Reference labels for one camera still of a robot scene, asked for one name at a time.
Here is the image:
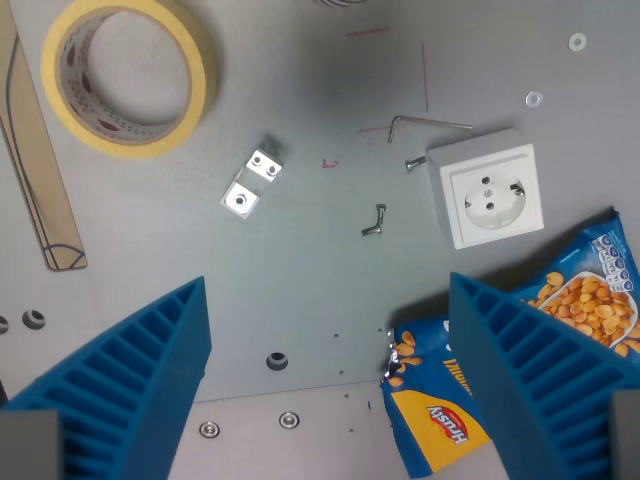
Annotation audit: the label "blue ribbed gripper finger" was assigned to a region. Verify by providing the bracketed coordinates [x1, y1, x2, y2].
[0, 275, 212, 480]
[448, 271, 640, 480]

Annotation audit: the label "blue peanut snack bag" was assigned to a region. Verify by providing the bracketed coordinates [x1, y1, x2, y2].
[378, 206, 640, 480]

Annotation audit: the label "wooden strip with blue lines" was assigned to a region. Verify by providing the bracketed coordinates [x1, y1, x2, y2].
[0, 0, 89, 272]

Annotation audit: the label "steel hex allen key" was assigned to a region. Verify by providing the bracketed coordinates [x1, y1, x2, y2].
[387, 115, 474, 145]

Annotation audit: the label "yellow masking tape roll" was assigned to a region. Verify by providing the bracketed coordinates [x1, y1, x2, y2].
[40, 0, 220, 160]

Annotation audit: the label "white wall power socket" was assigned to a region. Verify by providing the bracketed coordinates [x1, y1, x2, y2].
[425, 127, 545, 251]

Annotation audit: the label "aluminium angle bracket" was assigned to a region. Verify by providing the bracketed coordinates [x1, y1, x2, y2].
[219, 134, 290, 222]

